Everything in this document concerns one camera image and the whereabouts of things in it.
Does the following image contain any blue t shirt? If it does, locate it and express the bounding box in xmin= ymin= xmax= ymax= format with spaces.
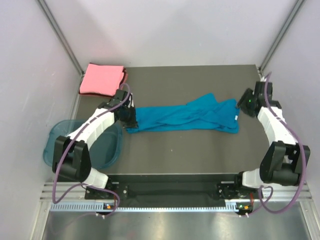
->
xmin=126 ymin=93 xmax=240 ymax=134

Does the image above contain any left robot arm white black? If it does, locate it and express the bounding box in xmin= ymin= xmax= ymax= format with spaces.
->
xmin=52 ymin=89 xmax=138 ymax=199

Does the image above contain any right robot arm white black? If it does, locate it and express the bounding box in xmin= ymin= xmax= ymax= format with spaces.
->
xmin=217 ymin=81 xmax=303 ymax=200

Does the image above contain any blue translucent plastic bin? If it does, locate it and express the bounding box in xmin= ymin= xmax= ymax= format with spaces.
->
xmin=42 ymin=120 xmax=123 ymax=170

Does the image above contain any pink folded t shirt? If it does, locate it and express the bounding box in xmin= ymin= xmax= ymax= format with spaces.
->
xmin=79 ymin=63 xmax=125 ymax=97

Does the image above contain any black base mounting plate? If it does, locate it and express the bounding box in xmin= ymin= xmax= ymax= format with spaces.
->
xmin=84 ymin=181 xmax=253 ymax=202

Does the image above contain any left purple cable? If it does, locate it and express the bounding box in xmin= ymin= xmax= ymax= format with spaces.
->
xmin=51 ymin=83 xmax=132 ymax=218

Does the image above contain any grey slotted cable duct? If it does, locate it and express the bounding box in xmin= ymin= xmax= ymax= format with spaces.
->
xmin=50 ymin=201 xmax=253 ymax=213

